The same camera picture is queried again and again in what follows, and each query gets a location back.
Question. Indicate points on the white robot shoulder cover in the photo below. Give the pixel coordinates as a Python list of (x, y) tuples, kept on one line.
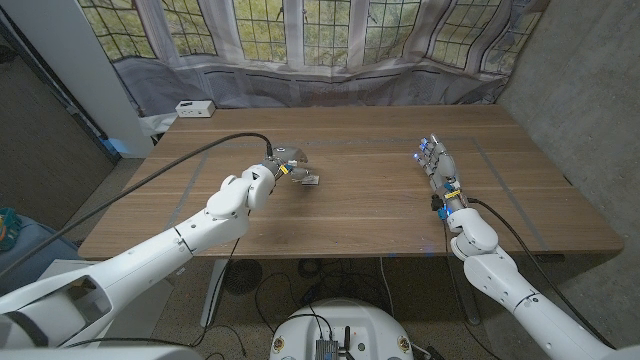
[(100, 354)]

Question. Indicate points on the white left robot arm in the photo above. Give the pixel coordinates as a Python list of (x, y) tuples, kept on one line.
[(160, 250)]

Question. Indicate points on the white round robot torso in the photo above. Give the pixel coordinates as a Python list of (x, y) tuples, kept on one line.
[(360, 325)]

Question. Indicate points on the blue grey seat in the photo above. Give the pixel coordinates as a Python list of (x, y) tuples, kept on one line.
[(30, 247)]

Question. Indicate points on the teal object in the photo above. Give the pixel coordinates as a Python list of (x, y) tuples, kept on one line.
[(7, 227)]

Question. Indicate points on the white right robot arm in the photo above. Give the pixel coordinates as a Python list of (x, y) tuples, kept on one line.
[(505, 280)]

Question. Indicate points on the black round ribbed disc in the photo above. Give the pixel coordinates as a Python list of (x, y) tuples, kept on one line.
[(243, 276)]

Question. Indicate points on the white table leg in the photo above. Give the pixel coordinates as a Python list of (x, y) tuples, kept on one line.
[(214, 290)]

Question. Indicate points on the small grey box on torso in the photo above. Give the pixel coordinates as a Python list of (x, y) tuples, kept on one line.
[(326, 349)]

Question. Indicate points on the white upright panel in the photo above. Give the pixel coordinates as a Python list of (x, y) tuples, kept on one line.
[(75, 60)]

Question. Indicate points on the black antenna stub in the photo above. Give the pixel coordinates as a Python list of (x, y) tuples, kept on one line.
[(347, 337)]

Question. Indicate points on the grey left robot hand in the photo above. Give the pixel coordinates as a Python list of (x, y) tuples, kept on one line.
[(287, 156)]

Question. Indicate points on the white power strip box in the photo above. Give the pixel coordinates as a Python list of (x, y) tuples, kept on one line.
[(196, 109)]

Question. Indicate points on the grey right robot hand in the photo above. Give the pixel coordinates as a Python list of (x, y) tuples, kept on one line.
[(444, 170)]

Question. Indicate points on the grey tape outline on table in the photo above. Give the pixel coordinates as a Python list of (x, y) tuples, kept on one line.
[(360, 142)]

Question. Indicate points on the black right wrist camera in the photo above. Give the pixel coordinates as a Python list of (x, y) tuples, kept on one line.
[(437, 202)]

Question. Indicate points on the printed window backdrop cloth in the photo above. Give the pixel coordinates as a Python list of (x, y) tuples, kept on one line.
[(320, 40)]

